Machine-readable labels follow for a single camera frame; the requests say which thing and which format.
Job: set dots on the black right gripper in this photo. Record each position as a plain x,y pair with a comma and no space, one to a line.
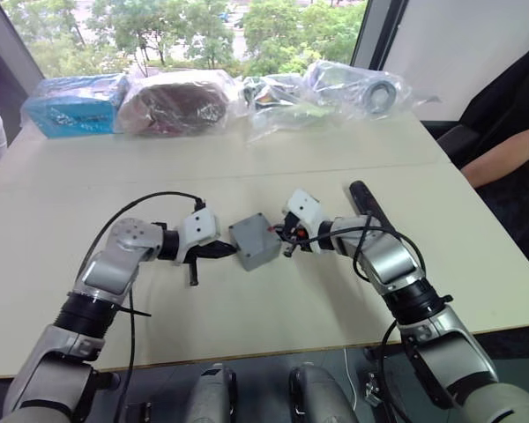
300,231

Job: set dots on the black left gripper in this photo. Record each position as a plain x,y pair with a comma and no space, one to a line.
200,255

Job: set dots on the grey plastic junction box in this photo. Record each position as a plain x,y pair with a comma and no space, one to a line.
260,260

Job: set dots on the grey square box lid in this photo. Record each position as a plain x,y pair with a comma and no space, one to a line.
253,233

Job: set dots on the black electric screwdriver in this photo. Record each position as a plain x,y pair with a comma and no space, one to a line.
363,198

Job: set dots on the person's bare forearm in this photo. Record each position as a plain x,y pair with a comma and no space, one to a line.
498,156

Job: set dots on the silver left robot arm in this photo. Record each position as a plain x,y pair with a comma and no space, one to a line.
114,264

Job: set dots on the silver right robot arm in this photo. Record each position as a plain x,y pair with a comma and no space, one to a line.
388,264

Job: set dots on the blue box in plastic wrap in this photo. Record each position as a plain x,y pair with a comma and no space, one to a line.
66,114

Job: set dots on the grey rounded housing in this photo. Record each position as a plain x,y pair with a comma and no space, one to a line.
213,394
322,394

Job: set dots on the clear bag with colourful items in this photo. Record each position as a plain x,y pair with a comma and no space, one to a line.
277,108

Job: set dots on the brown item in plastic bag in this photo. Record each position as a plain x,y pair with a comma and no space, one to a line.
176,106

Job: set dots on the black rectangular block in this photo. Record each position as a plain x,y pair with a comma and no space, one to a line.
137,413

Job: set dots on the clear bag with metal parts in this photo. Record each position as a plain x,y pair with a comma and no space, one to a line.
335,81

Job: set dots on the round silver metal part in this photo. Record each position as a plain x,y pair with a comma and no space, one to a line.
379,97

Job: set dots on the black chair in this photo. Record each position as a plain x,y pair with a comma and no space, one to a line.
458,138

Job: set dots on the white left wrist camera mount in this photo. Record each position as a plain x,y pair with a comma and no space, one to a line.
200,229

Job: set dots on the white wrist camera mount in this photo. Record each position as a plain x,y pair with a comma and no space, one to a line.
304,205
200,229

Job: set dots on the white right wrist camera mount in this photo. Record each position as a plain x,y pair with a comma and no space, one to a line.
304,205

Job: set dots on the small metal bracket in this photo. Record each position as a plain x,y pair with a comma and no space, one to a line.
372,388

